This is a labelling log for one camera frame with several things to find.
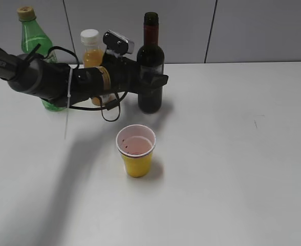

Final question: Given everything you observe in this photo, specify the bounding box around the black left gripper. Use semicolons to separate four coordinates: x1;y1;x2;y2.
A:
101;55;169;95

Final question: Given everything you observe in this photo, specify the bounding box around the dark red wine bottle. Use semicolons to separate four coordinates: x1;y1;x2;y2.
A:
137;12;164;114

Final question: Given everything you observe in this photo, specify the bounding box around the yellow paper cup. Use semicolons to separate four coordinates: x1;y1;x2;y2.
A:
115;125;156;178

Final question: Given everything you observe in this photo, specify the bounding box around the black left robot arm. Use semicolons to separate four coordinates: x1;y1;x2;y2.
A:
0;48;168;107

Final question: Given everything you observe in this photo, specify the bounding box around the orange juice bottle white cap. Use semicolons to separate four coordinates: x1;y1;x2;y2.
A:
80;29;117;107

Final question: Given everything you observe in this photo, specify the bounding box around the white zip tie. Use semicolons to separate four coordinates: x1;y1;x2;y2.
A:
64;67;73;139

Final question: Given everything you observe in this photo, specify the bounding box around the green plastic soda bottle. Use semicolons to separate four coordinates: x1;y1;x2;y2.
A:
16;6;67;112

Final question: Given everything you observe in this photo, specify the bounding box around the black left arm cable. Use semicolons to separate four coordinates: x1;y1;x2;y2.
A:
25;43;127;122

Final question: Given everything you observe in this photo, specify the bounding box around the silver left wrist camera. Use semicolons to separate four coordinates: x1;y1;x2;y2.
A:
103;30;135;56

